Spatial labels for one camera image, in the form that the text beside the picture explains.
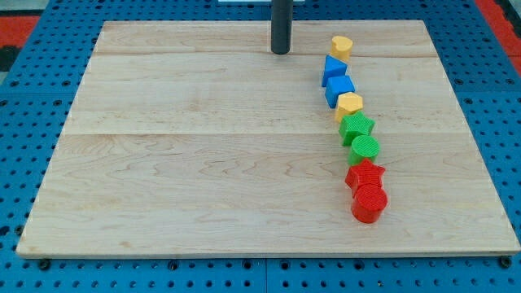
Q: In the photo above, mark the light wooden board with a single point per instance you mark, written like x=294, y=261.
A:
x=190, y=139

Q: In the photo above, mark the green star block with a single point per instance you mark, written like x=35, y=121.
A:
x=354, y=125

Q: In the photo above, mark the blue cube block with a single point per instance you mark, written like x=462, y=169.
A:
x=336, y=86

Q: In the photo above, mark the yellow hexagon block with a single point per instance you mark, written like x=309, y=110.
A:
x=347, y=104

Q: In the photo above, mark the green cylinder block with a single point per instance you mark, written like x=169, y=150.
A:
x=363, y=147

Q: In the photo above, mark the blue triangle block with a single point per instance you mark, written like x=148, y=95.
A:
x=333, y=67

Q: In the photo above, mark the red star block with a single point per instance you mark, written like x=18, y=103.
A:
x=364, y=173

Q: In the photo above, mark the red cylinder block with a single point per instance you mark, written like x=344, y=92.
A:
x=369, y=201

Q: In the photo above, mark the yellow heart block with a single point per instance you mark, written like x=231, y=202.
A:
x=341, y=48

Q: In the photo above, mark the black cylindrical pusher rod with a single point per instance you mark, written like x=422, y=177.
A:
x=281, y=21

